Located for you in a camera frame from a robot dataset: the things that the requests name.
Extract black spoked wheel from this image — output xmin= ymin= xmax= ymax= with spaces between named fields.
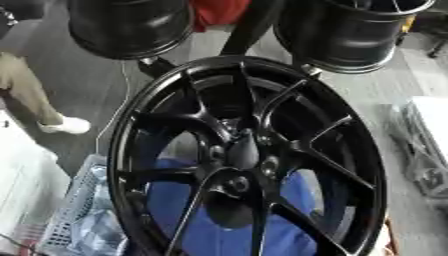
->
xmin=106 ymin=55 xmax=389 ymax=256

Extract black wheel rim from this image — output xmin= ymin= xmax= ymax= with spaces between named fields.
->
xmin=64 ymin=0 xmax=196 ymax=61
xmin=271 ymin=0 xmax=438 ymax=75

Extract blue cloth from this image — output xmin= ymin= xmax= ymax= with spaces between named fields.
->
xmin=143 ymin=157 xmax=326 ymax=256

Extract red object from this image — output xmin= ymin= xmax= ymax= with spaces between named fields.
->
xmin=189 ymin=0 xmax=252 ymax=33

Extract grey mesh basket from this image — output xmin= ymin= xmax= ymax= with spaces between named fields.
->
xmin=35 ymin=153 xmax=132 ymax=256

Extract clear plastic wrapped bundle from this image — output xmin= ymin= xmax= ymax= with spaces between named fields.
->
xmin=381 ymin=95 xmax=448 ymax=212

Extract person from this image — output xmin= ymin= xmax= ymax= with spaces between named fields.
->
xmin=0 ymin=6 xmax=93 ymax=135

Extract black stand post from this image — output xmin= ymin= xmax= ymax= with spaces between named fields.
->
xmin=218 ymin=0 xmax=286 ymax=57

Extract white cable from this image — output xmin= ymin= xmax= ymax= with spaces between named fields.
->
xmin=92 ymin=61 xmax=133 ymax=155

